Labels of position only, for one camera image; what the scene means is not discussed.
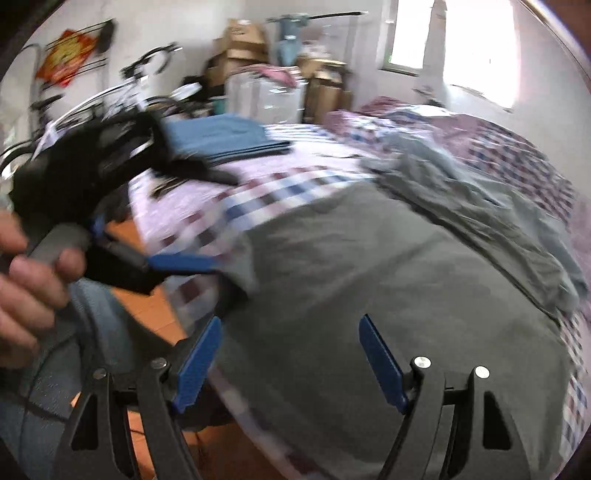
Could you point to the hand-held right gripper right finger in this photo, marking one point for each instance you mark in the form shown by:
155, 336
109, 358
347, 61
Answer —
381, 364

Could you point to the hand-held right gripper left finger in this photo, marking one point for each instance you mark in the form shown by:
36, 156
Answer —
198, 364

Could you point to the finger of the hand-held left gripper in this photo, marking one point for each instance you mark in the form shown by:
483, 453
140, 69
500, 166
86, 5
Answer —
198, 171
184, 263

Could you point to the dark grey t-shirt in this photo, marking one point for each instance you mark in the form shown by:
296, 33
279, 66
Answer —
378, 277

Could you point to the folded blue clothes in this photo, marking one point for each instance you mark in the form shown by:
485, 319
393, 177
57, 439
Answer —
221, 136

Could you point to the black clothes rack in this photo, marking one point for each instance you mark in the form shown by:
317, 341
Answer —
323, 16

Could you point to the person's left hand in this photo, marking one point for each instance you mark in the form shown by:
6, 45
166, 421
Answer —
32, 286

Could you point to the checked bed sheet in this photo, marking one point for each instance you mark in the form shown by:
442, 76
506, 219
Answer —
258, 194

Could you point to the bicycle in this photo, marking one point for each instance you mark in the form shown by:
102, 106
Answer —
92, 106

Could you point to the white storage box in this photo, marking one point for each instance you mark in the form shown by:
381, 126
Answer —
265, 99

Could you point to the pink cloth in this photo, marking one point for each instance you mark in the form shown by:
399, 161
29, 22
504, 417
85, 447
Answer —
279, 74

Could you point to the stacked cardboard boxes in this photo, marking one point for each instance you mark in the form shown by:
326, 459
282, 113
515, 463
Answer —
242, 41

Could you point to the person's leg in jeans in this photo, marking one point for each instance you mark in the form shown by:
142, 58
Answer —
60, 369

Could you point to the teal plush toy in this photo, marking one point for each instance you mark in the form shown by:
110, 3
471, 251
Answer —
288, 44

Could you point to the light grey-green shirt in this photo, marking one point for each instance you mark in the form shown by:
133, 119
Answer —
471, 203

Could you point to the window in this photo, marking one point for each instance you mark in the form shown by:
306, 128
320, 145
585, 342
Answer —
411, 41

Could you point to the checked purple quilt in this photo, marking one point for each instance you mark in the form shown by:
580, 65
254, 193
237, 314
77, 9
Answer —
485, 134

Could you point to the printed white curtain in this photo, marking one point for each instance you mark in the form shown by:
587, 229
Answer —
471, 50

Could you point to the red wall decoration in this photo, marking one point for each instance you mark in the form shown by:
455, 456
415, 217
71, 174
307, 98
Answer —
67, 57

